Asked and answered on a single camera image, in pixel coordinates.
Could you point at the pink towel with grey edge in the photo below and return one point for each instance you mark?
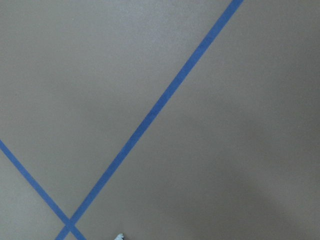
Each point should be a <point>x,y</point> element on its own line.
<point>120,236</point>

